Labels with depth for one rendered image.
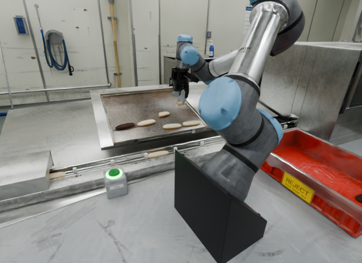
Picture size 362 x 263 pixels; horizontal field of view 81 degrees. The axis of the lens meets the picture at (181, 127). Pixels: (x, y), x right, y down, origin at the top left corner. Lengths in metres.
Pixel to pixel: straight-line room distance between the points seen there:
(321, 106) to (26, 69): 4.32
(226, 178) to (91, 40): 4.13
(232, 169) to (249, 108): 0.17
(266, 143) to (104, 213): 0.54
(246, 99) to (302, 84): 0.86
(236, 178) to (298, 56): 0.95
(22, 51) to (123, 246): 4.16
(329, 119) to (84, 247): 1.17
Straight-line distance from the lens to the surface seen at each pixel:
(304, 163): 1.13
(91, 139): 1.22
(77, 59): 4.51
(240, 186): 0.58
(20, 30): 4.41
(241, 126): 0.52
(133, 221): 0.74
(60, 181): 0.89
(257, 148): 0.59
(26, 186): 0.86
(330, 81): 1.28
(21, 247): 0.79
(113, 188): 0.79
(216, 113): 0.49
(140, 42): 4.32
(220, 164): 0.58
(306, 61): 1.35
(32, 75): 4.62
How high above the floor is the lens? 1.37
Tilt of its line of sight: 25 degrees down
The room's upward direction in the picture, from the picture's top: 2 degrees clockwise
